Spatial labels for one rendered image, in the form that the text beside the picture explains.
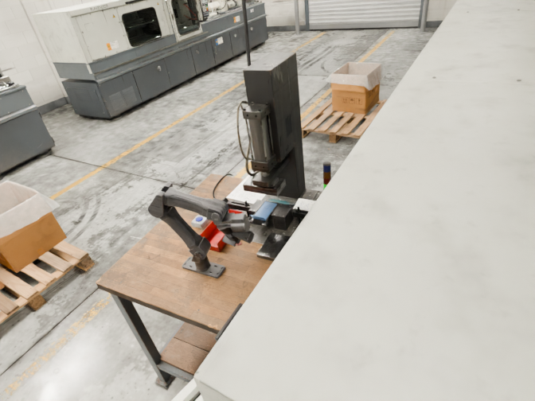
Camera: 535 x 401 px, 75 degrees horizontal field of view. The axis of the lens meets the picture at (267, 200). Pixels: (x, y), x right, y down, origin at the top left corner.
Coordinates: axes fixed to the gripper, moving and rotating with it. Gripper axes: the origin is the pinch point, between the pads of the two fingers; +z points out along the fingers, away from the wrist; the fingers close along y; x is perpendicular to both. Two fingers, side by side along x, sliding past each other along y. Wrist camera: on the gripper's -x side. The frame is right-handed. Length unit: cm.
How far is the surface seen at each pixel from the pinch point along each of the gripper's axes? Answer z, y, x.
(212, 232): 13.8, 0.7, 24.8
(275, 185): 1.5, 29.9, -2.8
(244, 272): 5.7, -11.9, -5.5
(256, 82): -36, 57, 6
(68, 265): 77, -57, 180
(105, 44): 143, 238, 462
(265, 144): -17.4, 39.6, 0.5
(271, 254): 10.0, 0.6, -11.4
